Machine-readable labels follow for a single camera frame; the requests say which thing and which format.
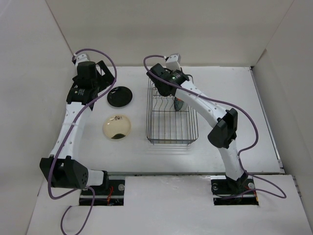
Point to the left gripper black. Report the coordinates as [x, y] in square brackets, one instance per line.
[106, 79]

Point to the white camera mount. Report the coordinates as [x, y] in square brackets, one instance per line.
[84, 57]
[172, 62]

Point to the grey wire dish rack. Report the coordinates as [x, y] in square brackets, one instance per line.
[166, 126]

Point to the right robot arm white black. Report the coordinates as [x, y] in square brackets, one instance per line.
[223, 121]

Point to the blue patterned ceramic plate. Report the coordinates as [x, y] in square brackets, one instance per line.
[178, 105]

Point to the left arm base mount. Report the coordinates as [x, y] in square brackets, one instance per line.
[112, 196]

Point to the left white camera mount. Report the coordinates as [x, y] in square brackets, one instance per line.
[84, 57]

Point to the clear glass plate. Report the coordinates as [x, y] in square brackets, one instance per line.
[184, 107]

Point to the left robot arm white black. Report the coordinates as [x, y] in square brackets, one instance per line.
[62, 167]

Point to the black round plate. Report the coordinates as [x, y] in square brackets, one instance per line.
[119, 97]

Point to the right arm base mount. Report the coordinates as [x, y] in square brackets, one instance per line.
[224, 195]

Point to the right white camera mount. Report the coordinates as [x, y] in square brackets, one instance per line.
[172, 62]

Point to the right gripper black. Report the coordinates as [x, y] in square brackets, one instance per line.
[170, 71]

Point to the cream plate with flower pattern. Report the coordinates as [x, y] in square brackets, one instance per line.
[117, 127]

